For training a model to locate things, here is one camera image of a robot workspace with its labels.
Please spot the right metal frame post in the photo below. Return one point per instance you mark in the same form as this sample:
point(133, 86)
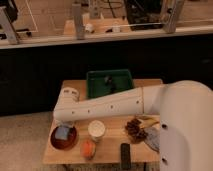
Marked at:
point(173, 11)

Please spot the left metal frame post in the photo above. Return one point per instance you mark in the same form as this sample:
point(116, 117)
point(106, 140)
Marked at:
point(8, 28)

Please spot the brown grape bunch toy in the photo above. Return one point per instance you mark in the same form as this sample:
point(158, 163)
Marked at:
point(135, 133)

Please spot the orange carrot toy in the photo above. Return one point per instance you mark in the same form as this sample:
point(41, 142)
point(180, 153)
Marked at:
point(88, 149)

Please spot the white cup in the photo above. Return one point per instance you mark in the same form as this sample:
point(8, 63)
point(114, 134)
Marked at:
point(96, 130)

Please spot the grey cloth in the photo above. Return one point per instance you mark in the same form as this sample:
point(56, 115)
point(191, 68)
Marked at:
point(152, 138)

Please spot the metal frame post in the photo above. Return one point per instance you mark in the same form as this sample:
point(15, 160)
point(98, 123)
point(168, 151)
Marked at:
point(8, 28)
point(173, 11)
point(78, 21)

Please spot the black remote control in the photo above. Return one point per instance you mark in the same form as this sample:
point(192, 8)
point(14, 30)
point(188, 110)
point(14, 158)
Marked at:
point(125, 156)

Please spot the small white object background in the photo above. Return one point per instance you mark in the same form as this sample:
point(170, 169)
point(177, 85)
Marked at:
point(89, 28)

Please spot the green plastic bin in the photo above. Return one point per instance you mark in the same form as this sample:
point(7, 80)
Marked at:
point(106, 82)

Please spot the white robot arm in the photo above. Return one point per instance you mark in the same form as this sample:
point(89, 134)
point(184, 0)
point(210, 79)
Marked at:
point(186, 118)

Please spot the wooden table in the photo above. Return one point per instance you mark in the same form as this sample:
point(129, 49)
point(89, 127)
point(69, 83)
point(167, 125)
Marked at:
point(108, 148)

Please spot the red bowl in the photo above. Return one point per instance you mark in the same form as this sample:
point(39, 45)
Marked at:
point(64, 144)

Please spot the black equipment box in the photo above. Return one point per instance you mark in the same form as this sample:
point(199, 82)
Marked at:
point(143, 14)

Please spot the yellow banana toy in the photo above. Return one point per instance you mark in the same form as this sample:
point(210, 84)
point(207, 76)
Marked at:
point(146, 121)

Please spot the middle metal frame post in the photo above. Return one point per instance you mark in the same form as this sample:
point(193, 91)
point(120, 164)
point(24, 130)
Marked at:
point(78, 21)

